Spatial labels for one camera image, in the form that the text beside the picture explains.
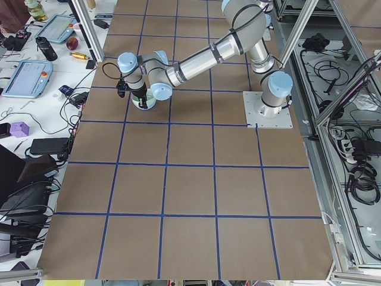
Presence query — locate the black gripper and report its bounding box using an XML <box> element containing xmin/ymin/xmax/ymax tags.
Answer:
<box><xmin>132</xmin><ymin>83</ymin><xmax>147</xmax><ymax>108</ymax></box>

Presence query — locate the green bowl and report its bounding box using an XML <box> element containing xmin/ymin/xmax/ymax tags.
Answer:
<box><xmin>132</xmin><ymin>88</ymin><xmax>157</xmax><ymax>110</ymax></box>

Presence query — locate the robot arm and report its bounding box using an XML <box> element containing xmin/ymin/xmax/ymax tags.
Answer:
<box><xmin>116</xmin><ymin>1</ymin><xmax>293</xmax><ymax>118</ymax></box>

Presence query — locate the black power adapter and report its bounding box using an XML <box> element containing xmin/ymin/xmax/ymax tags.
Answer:
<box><xmin>69</xmin><ymin>92</ymin><xmax>89</xmax><ymax>105</ymax></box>

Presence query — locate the red apple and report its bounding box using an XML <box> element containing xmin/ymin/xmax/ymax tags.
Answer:
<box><xmin>66</xmin><ymin>37</ymin><xmax>79</xmax><ymax>51</ymax></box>

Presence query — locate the pink lidded cup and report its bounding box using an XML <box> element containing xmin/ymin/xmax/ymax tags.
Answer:
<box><xmin>73</xmin><ymin>23</ymin><xmax>82</xmax><ymax>37</ymax></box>

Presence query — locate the black power brick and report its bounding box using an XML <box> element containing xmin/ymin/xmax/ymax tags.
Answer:
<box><xmin>29</xmin><ymin>138</ymin><xmax>68</xmax><ymax>156</ymax></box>

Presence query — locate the teach pendant far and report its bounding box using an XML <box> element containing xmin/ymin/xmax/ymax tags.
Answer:
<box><xmin>35</xmin><ymin>14</ymin><xmax>77</xmax><ymax>43</ymax></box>

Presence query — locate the teach pendant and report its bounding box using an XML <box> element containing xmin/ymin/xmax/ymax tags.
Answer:
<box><xmin>2</xmin><ymin>60</ymin><xmax>53</xmax><ymax>98</ymax></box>
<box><xmin>35</xmin><ymin>14</ymin><xmax>77</xmax><ymax>43</ymax></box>

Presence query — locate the teach pendant near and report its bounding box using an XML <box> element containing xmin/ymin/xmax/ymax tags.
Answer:
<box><xmin>2</xmin><ymin>60</ymin><xmax>53</xmax><ymax>98</ymax></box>

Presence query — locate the black water bottle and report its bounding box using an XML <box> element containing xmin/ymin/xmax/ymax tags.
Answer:
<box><xmin>36</xmin><ymin>36</ymin><xmax>58</xmax><ymax>61</ymax></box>

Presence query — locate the purple block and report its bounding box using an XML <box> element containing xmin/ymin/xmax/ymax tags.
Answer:
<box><xmin>10</xmin><ymin>122</ymin><xmax>30</xmax><ymax>138</ymax></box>

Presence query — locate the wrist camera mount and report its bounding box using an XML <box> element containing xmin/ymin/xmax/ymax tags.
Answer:
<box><xmin>116</xmin><ymin>79</ymin><xmax>128</xmax><ymax>98</ymax></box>

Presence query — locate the black camera cable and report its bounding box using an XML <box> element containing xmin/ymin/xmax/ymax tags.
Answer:
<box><xmin>102</xmin><ymin>61</ymin><xmax>123</xmax><ymax>80</ymax></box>

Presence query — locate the aluminium frame post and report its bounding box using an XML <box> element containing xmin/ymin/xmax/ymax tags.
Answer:
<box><xmin>68</xmin><ymin>0</ymin><xmax>104</xmax><ymax>63</ymax></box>

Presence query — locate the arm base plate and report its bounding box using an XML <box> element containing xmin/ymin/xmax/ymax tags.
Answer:
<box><xmin>243</xmin><ymin>91</ymin><xmax>293</xmax><ymax>129</ymax></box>

